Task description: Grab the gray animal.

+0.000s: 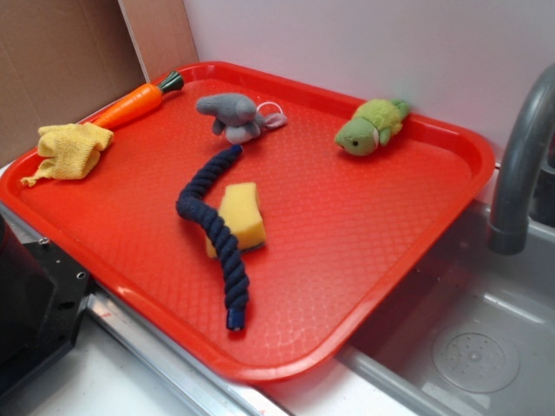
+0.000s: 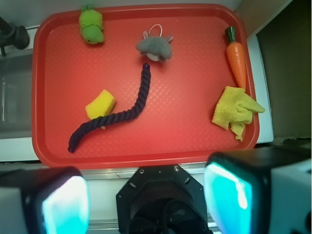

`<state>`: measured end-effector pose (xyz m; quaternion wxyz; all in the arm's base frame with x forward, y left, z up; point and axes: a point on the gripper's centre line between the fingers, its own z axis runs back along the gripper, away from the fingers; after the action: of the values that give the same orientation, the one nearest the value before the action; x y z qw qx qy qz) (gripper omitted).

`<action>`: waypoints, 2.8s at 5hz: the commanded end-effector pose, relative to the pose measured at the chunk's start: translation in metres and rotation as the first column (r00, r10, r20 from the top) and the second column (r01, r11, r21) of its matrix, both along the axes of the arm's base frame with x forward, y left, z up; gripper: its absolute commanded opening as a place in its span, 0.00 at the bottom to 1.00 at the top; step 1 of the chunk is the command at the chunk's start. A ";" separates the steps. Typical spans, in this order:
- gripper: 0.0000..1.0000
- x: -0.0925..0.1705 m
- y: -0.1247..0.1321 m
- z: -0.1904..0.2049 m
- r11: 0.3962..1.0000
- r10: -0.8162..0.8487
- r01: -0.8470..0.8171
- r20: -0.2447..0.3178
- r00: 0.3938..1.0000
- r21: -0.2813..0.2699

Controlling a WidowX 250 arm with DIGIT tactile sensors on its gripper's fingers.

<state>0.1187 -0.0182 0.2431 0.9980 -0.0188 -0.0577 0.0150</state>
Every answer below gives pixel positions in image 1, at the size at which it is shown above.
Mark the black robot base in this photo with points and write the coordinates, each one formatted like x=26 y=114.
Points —
x=43 y=294

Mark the gray plush animal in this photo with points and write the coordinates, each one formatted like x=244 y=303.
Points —
x=237 y=117

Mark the yellow sponge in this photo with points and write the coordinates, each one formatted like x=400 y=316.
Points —
x=240 y=210

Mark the red plastic tray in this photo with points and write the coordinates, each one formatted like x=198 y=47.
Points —
x=342 y=231

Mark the green plush turtle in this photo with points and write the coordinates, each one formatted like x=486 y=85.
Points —
x=372 y=125

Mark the orange toy carrot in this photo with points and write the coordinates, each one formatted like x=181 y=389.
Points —
x=139 y=102

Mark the yellow cloth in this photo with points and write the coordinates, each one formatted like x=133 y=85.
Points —
x=69 y=152

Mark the gray toy sink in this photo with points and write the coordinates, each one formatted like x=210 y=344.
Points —
x=466 y=331

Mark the gray faucet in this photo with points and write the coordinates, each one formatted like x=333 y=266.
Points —
x=525 y=186

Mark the brown cardboard panel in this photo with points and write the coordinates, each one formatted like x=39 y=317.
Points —
x=63 y=60

